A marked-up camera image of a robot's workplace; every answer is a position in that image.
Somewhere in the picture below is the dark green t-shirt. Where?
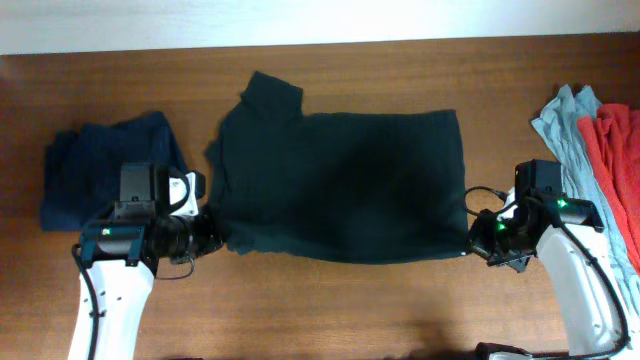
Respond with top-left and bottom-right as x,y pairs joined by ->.
206,72 -> 468,265

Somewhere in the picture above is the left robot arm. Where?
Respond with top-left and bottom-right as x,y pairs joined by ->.
68,163 -> 223,359

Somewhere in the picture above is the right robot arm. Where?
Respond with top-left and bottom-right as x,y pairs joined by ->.
469,160 -> 639,359

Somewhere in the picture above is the folded navy blue garment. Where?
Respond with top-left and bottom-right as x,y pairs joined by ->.
39,112 -> 187,231

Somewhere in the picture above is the light blue-grey garment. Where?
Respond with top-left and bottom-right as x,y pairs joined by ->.
531,85 -> 639,320

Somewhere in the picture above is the red garment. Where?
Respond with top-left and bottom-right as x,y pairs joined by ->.
577,103 -> 639,269

